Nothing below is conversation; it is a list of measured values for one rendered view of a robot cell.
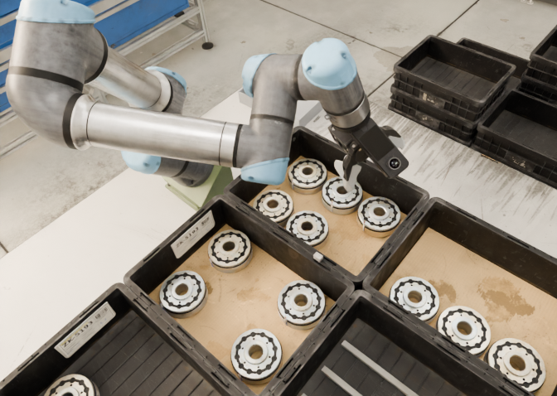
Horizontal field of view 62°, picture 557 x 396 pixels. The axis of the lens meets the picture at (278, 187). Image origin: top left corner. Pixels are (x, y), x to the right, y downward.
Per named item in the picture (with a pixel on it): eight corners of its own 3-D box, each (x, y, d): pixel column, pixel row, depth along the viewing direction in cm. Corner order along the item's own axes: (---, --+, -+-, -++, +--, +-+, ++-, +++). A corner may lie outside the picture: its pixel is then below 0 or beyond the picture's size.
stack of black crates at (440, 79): (380, 142, 228) (391, 65, 193) (414, 110, 241) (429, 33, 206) (455, 181, 209) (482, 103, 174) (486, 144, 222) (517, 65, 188)
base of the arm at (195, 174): (167, 174, 139) (142, 169, 131) (186, 127, 137) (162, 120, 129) (201, 195, 132) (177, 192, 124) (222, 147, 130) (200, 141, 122)
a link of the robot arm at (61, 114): (-22, 137, 73) (285, 185, 72) (-9, 70, 74) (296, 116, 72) (21, 147, 85) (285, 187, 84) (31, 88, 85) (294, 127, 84)
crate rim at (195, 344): (123, 283, 100) (118, 278, 98) (221, 197, 113) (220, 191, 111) (259, 412, 81) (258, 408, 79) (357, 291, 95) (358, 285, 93)
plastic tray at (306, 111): (239, 102, 168) (238, 91, 164) (273, 74, 177) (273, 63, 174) (299, 131, 156) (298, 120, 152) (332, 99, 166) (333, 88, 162)
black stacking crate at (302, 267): (137, 303, 107) (121, 279, 98) (227, 221, 120) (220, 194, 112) (264, 424, 89) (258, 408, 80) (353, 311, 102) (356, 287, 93)
